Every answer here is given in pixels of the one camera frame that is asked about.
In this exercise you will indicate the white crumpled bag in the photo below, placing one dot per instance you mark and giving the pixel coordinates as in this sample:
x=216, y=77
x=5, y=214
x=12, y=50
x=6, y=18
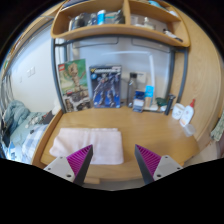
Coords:
x=56, y=110

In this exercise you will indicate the white desk lamp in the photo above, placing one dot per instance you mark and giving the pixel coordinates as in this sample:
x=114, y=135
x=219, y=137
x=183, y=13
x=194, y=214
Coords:
x=153, y=71

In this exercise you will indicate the white bottle with red cap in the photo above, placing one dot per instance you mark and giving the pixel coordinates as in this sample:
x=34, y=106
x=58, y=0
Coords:
x=187, y=116

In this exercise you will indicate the blue robot model kit box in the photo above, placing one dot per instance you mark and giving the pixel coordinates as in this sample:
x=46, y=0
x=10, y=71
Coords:
x=106, y=86

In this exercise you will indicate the pale pink towel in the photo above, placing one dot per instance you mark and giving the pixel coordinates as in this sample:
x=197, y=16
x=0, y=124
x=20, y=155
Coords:
x=103, y=141

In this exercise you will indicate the green patterned cloth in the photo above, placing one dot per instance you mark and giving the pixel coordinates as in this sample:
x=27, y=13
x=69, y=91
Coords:
x=218, y=128

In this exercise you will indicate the clear plastic container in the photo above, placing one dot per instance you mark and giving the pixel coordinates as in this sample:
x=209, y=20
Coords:
x=189, y=130

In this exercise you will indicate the small dark blue box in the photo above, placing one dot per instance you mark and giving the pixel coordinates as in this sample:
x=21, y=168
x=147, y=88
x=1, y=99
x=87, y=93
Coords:
x=138, y=101

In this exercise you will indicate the green tree figure toy box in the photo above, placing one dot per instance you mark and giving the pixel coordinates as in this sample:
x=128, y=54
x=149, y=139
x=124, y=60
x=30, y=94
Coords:
x=74, y=85

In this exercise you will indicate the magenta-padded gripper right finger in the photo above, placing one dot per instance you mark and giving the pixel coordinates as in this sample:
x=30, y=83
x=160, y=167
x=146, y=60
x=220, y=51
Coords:
x=149, y=159

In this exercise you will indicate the dark green round object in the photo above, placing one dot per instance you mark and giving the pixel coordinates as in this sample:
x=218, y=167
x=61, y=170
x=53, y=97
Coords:
x=161, y=101

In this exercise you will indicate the white wall switch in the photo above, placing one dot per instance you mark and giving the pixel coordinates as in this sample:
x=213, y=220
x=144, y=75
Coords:
x=31, y=72

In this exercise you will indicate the grey metal desk frame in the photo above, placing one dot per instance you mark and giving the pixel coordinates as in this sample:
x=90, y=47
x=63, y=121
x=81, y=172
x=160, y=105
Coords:
x=183, y=70

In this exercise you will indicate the light blue and orange carton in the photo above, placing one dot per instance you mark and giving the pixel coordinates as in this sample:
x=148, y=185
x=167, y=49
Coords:
x=149, y=95

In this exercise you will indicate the white wall outlet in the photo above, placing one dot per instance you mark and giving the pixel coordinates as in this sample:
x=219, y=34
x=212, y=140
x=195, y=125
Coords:
x=141, y=76

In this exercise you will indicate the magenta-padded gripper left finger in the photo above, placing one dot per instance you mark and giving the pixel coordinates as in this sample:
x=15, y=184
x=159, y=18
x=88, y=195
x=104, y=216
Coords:
x=79, y=160

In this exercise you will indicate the bed with blue bedding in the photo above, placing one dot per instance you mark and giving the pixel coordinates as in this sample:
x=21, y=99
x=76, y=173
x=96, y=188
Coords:
x=23, y=130

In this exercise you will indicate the black electric shaver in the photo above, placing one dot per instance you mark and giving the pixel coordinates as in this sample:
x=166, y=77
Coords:
x=169, y=105

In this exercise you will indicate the white mug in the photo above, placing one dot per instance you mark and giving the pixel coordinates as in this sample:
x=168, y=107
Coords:
x=177, y=111

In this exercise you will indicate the dark transparent water bottle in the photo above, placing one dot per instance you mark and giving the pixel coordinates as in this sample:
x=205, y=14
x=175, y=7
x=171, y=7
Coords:
x=132, y=90

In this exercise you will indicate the wooden shelf unit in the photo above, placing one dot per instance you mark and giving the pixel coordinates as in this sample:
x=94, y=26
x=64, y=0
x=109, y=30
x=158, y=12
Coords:
x=120, y=30

